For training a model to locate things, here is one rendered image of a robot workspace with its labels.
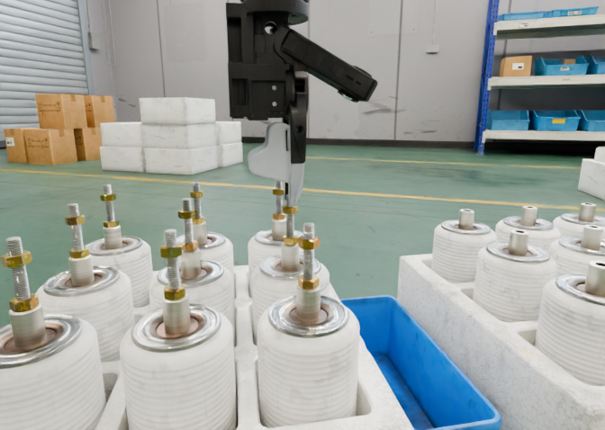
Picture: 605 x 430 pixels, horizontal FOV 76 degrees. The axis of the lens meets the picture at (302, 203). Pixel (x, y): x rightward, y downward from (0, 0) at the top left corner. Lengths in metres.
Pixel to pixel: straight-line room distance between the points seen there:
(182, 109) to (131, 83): 4.28
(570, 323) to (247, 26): 0.45
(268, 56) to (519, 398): 0.46
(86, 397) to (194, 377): 0.10
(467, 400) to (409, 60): 4.98
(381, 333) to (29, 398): 0.54
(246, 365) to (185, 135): 2.55
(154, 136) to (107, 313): 2.64
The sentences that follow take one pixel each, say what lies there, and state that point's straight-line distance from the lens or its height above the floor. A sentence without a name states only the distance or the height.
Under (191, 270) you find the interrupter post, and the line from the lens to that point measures 0.47.
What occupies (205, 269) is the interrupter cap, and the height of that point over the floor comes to 0.25.
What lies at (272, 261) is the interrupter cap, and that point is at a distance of 0.49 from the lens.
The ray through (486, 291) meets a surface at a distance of 0.59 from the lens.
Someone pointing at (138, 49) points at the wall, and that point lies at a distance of 7.07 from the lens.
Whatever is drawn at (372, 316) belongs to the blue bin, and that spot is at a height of 0.08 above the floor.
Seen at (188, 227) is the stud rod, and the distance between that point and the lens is 0.46.
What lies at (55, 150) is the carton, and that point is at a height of 0.12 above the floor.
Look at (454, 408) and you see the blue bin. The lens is 0.59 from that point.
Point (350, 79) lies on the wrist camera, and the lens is 0.44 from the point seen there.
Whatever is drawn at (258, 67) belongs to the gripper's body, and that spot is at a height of 0.48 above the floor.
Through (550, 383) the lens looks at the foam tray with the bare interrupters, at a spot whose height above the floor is 0.17.
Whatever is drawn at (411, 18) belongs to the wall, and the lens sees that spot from 5.44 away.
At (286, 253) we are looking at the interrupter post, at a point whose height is 0.27.
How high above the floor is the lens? 0.44
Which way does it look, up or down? 13 degrees down
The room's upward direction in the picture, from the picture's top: straight up
